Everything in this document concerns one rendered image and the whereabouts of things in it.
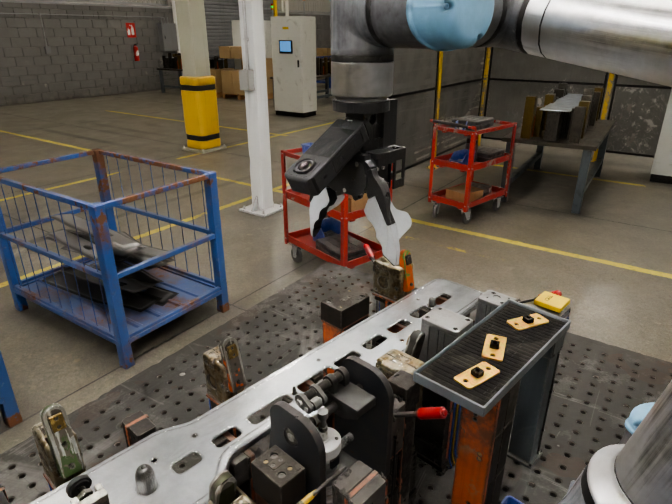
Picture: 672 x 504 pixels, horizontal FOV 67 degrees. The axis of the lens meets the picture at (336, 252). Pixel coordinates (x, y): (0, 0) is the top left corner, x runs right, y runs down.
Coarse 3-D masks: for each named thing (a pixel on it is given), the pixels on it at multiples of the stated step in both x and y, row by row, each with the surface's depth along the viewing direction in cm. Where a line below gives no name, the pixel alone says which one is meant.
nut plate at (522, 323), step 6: (516, 318) 107; (522, 318) 106; (528, 318) 105; (534, 318) 107; (540, 318) 107; (510, 324) 105; (522, 324) 104; (528, 324) 104; (534, 324) 104; (540, 324) 105
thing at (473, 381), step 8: (472, 368) 91; (480, 368) 89; (496, 368) 91; (456, 376) 89; (464, 376) 89; (472, 376) 89; (480, 376) 89; (488, 376) 89; (464, 384) 87; (472, 384) 87
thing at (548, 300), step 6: (546, 294) 117; (552, 294) 117; (534, 300) 115; (540, 300) 114; (546, 300) 114; (552, 300) 114; (558, 300) 114; (564, 300) 114; (546, 306) 113; (552, 306) 112; (558, 306) 112; (564, 306) 113; (558, 312) 112
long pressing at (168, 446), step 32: (448, 288) 154; (384, 320) 137; (416, 320) 137; (320, 352) 124; (384, 352) 124; (256, 384) 113; (288, 384) 112; (224, 416) 103; (128, 448) 96; (160, 448) 95; (192, 448) 95; (224, 448) 95; (96, 480) 88; (128, 480) 88; (160, 480) 88; (192, 480) 88
